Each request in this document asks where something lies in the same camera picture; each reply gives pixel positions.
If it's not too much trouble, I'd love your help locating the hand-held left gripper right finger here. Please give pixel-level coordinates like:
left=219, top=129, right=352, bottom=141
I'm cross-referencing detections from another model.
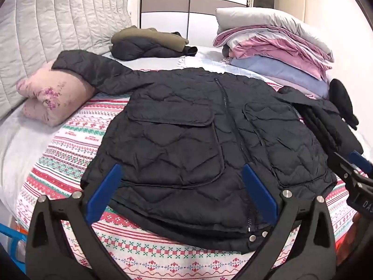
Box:
left=233, top=164, right=338, bottom=280

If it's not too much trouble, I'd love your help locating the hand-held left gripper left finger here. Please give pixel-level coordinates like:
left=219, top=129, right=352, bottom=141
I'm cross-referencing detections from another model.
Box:
left=26, top=163, right=129, bottom=280

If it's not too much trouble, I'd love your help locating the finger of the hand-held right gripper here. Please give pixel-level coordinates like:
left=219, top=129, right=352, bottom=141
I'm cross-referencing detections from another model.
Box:
left=348, top=150, right=373, bottom=180
left=327, top=152, right=363, bottom=187

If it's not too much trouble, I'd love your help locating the black quilted jacket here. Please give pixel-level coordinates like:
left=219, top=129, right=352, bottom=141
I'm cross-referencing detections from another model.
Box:
left=111, top=36, right=198, bottom=62
left=52, top=49, right=365, bottom=254

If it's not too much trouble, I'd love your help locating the patterned red green blanket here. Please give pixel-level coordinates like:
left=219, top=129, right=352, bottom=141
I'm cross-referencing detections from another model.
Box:
left=16, top=57, right=362, bottom=280

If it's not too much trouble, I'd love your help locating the black fuzzy cloth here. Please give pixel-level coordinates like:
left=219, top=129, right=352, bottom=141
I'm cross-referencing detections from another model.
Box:
left=329, top=79, right=359, bottom=130

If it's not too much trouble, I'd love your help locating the blue plastic basket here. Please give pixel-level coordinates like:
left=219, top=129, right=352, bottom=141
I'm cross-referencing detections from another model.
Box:
left=0, top=223, right=28, bottom=266

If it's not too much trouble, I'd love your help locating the pink floral pillow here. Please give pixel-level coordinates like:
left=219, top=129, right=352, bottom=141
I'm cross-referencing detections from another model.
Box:
left=16, top=60, right=97, bottom=127

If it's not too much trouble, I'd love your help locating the blue folded blanket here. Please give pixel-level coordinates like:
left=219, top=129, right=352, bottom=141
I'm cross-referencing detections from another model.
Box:
left=230, top=56, right=331, bottom=100

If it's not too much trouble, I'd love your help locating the pink folded comforter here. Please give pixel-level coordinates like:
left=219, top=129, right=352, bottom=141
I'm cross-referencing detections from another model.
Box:
left=213, top=26, right=333, bottom=81

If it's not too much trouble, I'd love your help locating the folded black quilted jacket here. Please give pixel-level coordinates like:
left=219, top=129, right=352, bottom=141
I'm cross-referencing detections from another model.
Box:
left=111, top=36, right=198, bottom=62

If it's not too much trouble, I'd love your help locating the olive green jacket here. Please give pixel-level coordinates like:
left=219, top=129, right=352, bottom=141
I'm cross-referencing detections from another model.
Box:
left=111, top=26, right=190, bottom=52

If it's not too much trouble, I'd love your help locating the grey quilted headboard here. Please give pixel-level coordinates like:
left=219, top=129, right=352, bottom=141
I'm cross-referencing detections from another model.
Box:
left=0, top=0, right=133, bottom=120

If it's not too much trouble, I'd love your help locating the white panelled wardrobe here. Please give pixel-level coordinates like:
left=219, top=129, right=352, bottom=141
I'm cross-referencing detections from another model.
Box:
left=140, top=0, right=256, bottom=47

